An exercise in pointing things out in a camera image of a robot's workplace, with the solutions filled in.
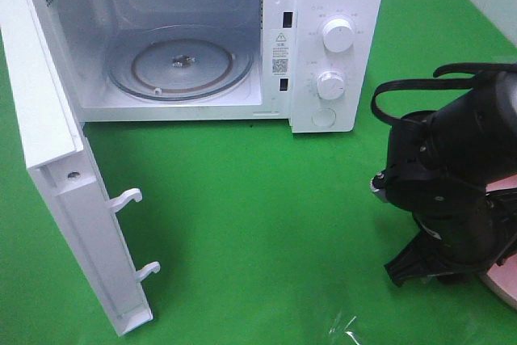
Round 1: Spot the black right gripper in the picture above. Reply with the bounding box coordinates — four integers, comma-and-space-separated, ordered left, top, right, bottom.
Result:
385, 189, 516, 287

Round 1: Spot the pink round plate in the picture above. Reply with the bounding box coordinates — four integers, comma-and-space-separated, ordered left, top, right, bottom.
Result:
481, 175, 516, 309

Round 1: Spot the round white door button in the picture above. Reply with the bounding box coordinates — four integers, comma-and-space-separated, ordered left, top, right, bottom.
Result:
312, 108, 336, 128

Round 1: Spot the white microwave knob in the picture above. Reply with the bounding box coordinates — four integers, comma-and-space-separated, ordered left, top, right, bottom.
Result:
316, 70, 346, 101
322, 16, 355, 53

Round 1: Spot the white microwave door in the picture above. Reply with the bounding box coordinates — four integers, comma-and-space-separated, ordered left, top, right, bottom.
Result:
1, 0, 160, 335

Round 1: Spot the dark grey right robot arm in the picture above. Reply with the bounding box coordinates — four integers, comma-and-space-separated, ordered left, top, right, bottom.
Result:
371, 65, 516, 285

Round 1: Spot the white microwave oven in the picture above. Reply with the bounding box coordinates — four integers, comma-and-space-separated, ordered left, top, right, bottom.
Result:
49, 0, 380, 133

